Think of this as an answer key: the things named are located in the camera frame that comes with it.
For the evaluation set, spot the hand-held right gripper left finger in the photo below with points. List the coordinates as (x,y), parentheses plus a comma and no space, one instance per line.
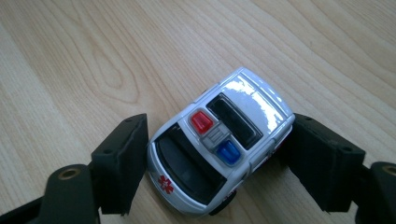
(120,168)

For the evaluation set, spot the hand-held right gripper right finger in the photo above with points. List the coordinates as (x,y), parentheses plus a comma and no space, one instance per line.
(327,168)

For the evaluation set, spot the white toy ambulance car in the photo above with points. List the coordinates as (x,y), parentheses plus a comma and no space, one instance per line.
(236,124)

